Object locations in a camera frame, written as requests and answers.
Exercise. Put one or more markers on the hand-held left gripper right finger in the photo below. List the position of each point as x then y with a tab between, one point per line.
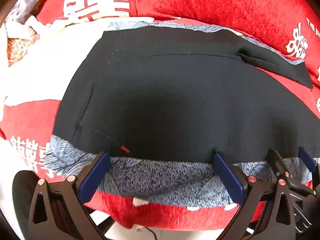
228	180

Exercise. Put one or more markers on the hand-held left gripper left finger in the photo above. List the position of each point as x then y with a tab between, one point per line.
96	177

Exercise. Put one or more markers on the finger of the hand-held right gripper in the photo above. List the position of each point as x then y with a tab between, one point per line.
308	161
276	162

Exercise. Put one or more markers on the black pants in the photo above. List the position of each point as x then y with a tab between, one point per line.
162	92

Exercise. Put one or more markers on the folded red printed blanket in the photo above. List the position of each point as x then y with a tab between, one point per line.
200	5

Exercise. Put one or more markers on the grey cloth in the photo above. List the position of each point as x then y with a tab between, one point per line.
25	7

